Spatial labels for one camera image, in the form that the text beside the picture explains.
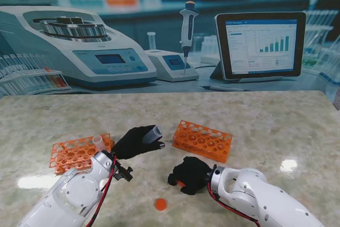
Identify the red left arm cable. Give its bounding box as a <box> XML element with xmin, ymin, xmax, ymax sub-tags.
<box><xmin>84</xmin><ymin>155</ymin><xmax>119</xmax><ymax>227</ymax></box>

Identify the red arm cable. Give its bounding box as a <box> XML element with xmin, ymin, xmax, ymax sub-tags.
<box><xmin>207</xmin><ymin>181</ymin><xmax>261</xmax><ymax>227</ymax></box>
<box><xmin>84</xmin><ymin>155</ymin><xmax>119</xmax><ymax>227</ymax></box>

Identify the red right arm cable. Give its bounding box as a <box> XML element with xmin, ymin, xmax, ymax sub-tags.
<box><xmin>207</xmin><ymin>181</ymin><xmax>261</xmax><ymax>227</ymax></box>

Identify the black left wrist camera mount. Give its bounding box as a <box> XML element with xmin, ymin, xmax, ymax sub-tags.
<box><xmin>114</xmin><ymin>165</ymin><xmax>133</xmax><ymax>182</ymax></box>

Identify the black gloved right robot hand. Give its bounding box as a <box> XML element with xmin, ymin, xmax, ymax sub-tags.
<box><xmin>167</xmin><ymin>156</ymin><xmax>213</xmax><ymax>196</ymax></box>

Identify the orange test tube rack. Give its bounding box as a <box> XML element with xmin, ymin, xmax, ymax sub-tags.
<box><xmin>49</xmin><ymin>133</ymin><xmax>115</xmax><ymax>175</ymax></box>
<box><xmin>172</xmin><ymin>120</ymin><xmax>233</xmax><ymax>163</ymax></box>

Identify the clear plastic test tube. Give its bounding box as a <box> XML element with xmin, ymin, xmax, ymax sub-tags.
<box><xmin>142</xmin><ymin>125</ymin><xmax>163</xmax><ymax>145</ymax></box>
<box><xmin>92</xmin><ymin>135</ymin><xmax>105</xmax><ymax>155</ymax></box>

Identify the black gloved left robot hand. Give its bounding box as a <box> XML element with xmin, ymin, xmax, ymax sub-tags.
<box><xmin>110</xmin><ymin>124</ymin><xmax>166</xmax><ymax>160</ymax></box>

